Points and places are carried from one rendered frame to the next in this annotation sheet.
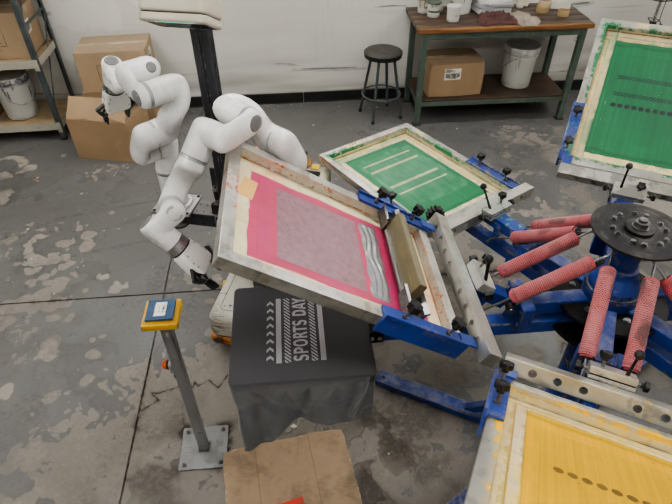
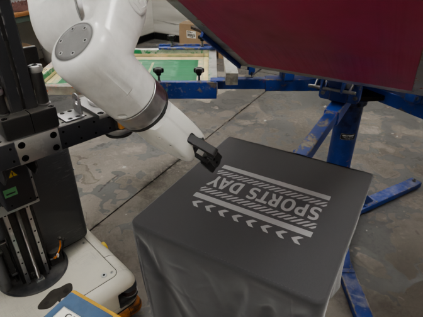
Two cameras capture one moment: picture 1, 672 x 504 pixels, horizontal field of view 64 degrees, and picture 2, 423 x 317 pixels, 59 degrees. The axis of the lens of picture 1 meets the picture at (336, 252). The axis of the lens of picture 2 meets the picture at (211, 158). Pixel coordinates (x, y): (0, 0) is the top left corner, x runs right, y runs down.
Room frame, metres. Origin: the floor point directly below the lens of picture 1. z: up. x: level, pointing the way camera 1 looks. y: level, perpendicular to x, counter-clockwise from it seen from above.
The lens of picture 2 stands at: (0.95, 0.82, 1.51)
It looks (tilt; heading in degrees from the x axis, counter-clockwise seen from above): 31 degrees down; 305
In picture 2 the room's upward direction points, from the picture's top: straight up
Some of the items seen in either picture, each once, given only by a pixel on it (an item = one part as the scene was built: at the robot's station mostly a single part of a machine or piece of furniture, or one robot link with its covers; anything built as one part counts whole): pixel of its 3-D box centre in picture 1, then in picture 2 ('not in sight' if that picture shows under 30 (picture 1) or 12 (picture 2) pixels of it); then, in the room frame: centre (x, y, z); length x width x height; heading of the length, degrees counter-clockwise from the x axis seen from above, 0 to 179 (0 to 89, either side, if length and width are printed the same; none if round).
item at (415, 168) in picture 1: (437, 172); (163, 50); (2.11, -0.47, 1.05); 1.08 x 0.61 x 0.23; 35
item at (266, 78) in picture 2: (477, 230); (225, 83); (1.88, -0.63, 0.90); 1.24 x 0.06 x 0.06; 35
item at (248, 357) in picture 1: (301, 328); (262, 195); (1.28, 0.13, 0.95); 0.48 x 0.44 x 0.01; 95
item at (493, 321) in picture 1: (436, 328); (316, 136); (1.32, -0.37, 0.89); 1.24 x 0.06 x 0.06; 95
